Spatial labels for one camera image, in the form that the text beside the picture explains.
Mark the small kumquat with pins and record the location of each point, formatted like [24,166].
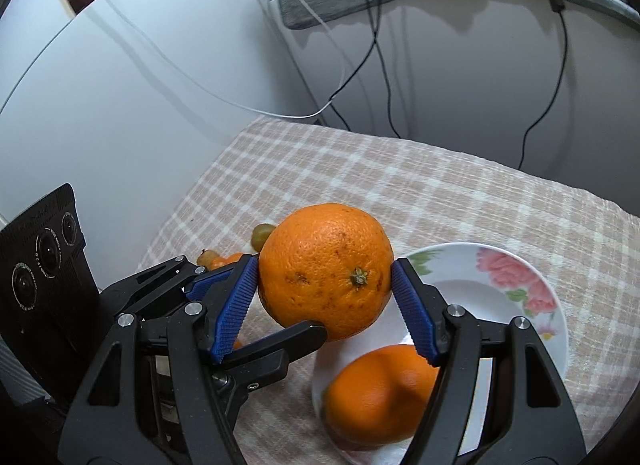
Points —
[228,260]
[238,344]

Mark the large orange with brown marks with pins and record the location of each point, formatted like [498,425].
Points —
[320,265]

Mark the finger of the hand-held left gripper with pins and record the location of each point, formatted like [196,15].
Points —
[280,345]
[205,286]

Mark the brown longan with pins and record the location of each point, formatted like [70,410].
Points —
[205,258]

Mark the beige checked tablecloth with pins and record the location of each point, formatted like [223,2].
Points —
[400,185]

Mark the large smooth orange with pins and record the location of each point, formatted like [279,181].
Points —
[370,395]

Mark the white floral plate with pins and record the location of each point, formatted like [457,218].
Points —
[465,290]

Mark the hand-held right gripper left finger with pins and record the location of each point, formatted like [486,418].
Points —
[234,307]

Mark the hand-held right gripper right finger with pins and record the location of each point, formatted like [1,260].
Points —
[414,312]

